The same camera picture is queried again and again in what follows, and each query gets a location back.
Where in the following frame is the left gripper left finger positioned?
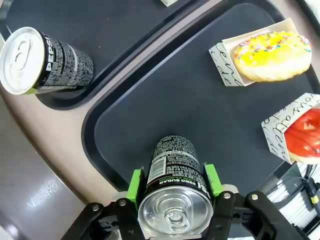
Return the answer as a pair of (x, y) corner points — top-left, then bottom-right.
(60, 169), (146, 240)

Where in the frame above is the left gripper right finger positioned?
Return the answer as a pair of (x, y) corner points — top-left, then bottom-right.
(203, 163), (311, 240)

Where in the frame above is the black Pepsi zero can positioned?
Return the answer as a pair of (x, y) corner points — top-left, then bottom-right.
(137, 134), (215, 240)
(0, 26), (95, 96)

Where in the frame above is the red iced donut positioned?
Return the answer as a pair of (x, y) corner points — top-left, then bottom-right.
(284, 108), (320, 165)

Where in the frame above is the yellow sprinkled donut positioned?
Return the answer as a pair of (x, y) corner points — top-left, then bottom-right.
(233, 30), (314, 83)

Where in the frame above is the white slatted panel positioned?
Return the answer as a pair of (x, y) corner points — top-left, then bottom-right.
(266, 163), (320, 237)

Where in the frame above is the brown plastic serving tray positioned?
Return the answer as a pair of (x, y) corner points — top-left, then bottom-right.
(0, 94), (91, 240)

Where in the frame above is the black plastic serving tray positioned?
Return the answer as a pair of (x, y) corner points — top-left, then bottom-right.
(0, 0), (209, 111)
(80, 0), (320, 199)

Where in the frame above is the black cable with yellow tag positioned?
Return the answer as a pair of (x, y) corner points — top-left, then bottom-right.
(301, 162), (320, 205)

